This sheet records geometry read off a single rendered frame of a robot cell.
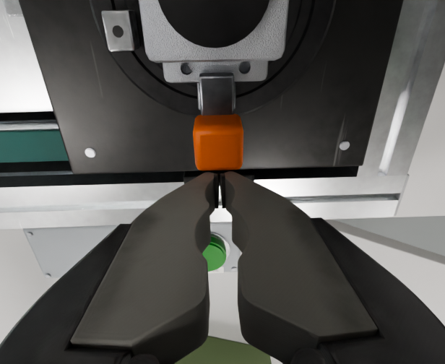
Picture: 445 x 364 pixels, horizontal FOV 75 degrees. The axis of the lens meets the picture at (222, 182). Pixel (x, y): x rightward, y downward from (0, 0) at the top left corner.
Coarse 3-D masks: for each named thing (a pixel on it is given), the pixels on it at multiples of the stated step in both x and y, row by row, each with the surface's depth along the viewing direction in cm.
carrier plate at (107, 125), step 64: (64, 0) 18; (384, 0) 18; (64, 64) 20; (320, 64) 20; (384, 64) 20; (64, 128) 22; (128, 128) 22; (192, 128) 22; (256, 128) 22; (320, 128) 22
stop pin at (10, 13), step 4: (4, 0) 18; (8, 0) 18; (12, 0) 18; (16, 0) 18; (4, 4) 18; (8, 4) 18; (12, 4) 18; (16, 4) 18; (8, 8) 18; (12, 8) 18; (16, 8) 18; (20, 8) 18; (8, 12) 18; (12, 12) 18; (16, 12) 18; (20, 12) 18; (8, 16) 19; (12, 16) 19; (16, 16) 19; (20, 16) 19
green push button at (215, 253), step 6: (216, 240) 28; (210, 246) 28; (216, 246) 28; (222, 246) 28; (204, 252) 28; (210, 252) 28; (216, 252) 28; (222, 252) 28; (210, 258) 29; (216, 258) 29; (222, 258) 29; (210, 264) 29; (216, 264) 29; (222, 264) 29; (210, 270) 29
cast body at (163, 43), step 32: (160, 0) 8; (192, 0) 7; (224, 0) 7; (256, 0) 7; (288, 0) 9; (160, 32) 9; (192, 32) 8; (224, 32) 8; (256, 32) 9; (192, 64) 12; (224, 64) 12; (256, 64) 12
